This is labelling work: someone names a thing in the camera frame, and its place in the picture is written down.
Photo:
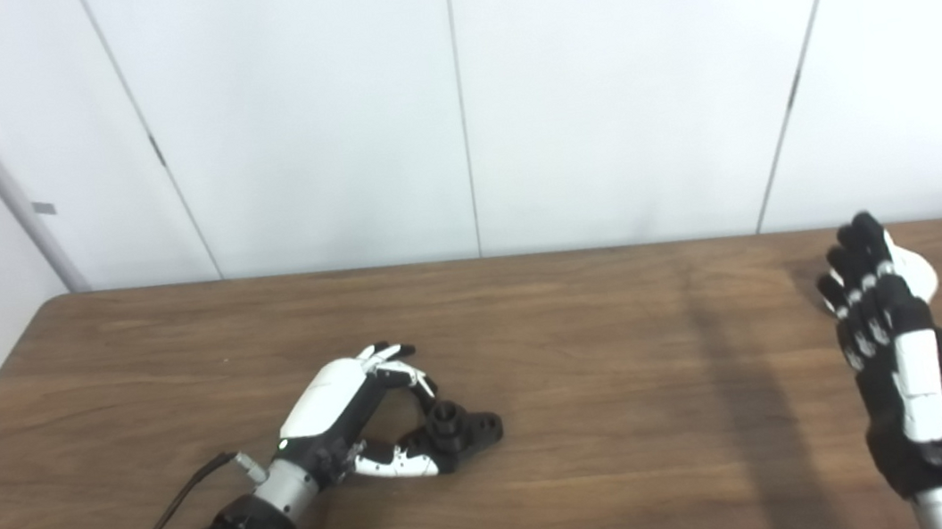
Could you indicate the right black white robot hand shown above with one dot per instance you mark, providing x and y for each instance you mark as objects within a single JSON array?
[{"x": 918, "y": 389}]

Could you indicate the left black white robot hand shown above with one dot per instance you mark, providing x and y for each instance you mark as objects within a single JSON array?
[{"x": 322, "y": 404}]

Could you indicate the round white cylinder piece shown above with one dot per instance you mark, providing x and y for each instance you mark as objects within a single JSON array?
[{"x": 917, "y": 273}]

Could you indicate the black flanged holder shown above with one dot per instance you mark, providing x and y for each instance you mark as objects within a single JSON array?
[{"x": 465, "y": 434}]

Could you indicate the small grey wall label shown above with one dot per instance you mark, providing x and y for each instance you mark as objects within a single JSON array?
[{"x": 44, "y": 209}]

